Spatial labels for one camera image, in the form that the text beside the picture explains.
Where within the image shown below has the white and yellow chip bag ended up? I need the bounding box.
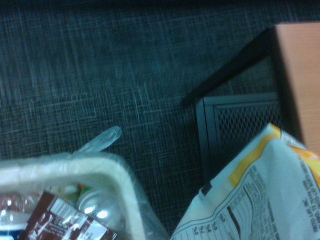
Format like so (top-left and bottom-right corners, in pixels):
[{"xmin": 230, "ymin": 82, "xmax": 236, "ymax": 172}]
[{"xmin": 170, "ymin": 123, "xmax": 320, "ymax": 240}]

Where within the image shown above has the white trash bin with liner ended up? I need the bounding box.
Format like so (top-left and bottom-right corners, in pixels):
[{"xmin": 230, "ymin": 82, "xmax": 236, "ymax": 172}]
[{"xmin": 0, "ymin": 126, "xmax": 171, "ymax": 240}]

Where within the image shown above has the black metal mesh panel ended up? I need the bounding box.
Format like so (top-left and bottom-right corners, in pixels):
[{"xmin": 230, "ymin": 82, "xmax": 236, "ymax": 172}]
[{"xmin": 195, "ymin": 91, "xmax": 289, "ymax": 186}]

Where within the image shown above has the black metal table leg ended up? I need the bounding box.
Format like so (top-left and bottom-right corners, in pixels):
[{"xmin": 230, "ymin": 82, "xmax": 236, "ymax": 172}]
[{"xmin": 183, "ymin": 26, "xmax": 279, "ymax": 109}]

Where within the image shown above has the silver aluminium can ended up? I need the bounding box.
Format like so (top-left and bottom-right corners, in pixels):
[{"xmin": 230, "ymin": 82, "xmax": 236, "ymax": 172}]
[{"xmin": 76, "ymin": 190, "xmax": 126, "ymax": 234}]

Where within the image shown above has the green and orange wrapper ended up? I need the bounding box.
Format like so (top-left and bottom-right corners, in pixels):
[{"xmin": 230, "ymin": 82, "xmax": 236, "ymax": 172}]
[{"xmin": 49, "ymin": 183, "xmax": 90, "ymax": 202}]

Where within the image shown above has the brown and white snack wrapper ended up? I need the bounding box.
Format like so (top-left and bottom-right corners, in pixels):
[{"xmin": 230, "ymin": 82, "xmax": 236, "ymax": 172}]
[{"xmin": 18, "ymin": 190, "xmax": 119, "ymax": 240}]

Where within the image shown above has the clear plastic water bottle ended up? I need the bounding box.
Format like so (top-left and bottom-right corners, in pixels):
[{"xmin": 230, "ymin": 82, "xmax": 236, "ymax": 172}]
[{"xmin": 0, "ymin": 191, "xmax": 44, "ymax": 240}]

